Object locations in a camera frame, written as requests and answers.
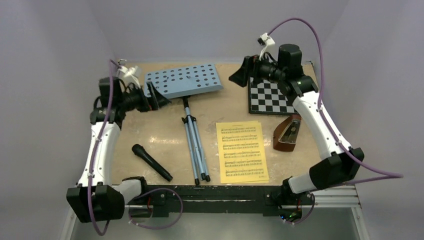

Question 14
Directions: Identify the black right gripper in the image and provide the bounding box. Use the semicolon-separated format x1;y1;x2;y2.
228;51;286;88

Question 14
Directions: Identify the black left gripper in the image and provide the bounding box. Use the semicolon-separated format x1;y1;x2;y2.
117;81;170;113

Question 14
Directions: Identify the light blue music stand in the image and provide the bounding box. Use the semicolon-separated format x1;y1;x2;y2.
144;63;224;186

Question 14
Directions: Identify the yellow sheet music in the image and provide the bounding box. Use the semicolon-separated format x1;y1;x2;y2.
217;141;270;184
216;121;264;145

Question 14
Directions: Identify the brown wooden metronome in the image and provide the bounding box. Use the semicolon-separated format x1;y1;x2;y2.
273;114;302;152

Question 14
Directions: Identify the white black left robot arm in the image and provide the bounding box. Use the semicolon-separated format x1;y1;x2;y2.
66;77;170;223

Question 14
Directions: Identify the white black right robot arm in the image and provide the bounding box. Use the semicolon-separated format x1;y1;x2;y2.
228;44;365;204

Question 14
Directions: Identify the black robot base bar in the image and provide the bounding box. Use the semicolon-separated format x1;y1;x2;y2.
129;185;313;218

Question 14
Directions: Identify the black white chessboard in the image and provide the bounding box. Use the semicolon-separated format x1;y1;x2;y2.
247;77;298;116

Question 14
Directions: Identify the black microphone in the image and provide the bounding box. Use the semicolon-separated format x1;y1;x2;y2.
131;144;173;182

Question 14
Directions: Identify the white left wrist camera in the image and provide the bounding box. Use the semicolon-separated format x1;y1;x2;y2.
116;65;142;88

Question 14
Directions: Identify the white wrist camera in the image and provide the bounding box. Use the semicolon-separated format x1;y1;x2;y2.
257;32;275;61
116;65;142;88

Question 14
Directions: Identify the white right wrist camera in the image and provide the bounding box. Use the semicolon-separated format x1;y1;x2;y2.
257;32;275;61

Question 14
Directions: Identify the aluminium frame rail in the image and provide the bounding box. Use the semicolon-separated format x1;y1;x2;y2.
59;58;370;240

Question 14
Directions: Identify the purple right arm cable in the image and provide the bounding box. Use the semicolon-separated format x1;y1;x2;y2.
266;17;404;226

